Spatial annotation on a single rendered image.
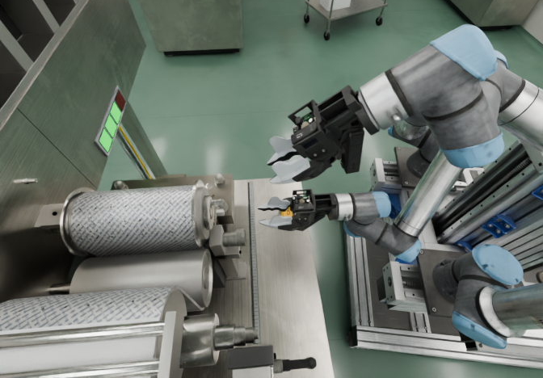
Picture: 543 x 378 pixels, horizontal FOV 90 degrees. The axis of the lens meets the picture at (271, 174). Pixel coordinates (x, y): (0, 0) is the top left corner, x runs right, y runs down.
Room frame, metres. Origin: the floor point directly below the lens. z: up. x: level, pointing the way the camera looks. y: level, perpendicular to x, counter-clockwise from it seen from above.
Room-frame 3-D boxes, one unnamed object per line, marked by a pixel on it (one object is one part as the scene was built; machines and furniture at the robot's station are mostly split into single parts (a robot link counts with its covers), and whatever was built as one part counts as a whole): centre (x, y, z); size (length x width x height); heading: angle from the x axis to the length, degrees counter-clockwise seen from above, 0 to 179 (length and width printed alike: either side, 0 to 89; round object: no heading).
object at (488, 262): (0.23, -0.63, 0.98); 0.13 x 0.12 x 0.14; 149
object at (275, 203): (0.38, -0.01, 1.11); 0.09 x 0.03 x 0.06; 85
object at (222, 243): (0.25, 0.11, 1.05); 0.06 x 0.05 x 0.31; 95
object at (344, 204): (0.36, -0.19, 1.11); 0.08 x 0.05 x 0.08; 4
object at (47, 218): (0.25, 0.45, 1.28); 0.06 x 0.05 x 0.02; 95
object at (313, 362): (0.00, -0.03, 1.36); 0.05 x 0.01 x 0.01; 95
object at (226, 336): (0.03, 0.05, 1.33); 0.06 x 0.03 x 0.03; 95
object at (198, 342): (0.03, 0.11, 1.33); 0.06 x 0.06 x 0.06; 5
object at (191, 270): (0.15, 0.27, 1.17); 0.26 x 0.12 x 0.12; 95
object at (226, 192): (0.44, 0.33, 1.00); 0.40 x 0.16 x 0.06; 95
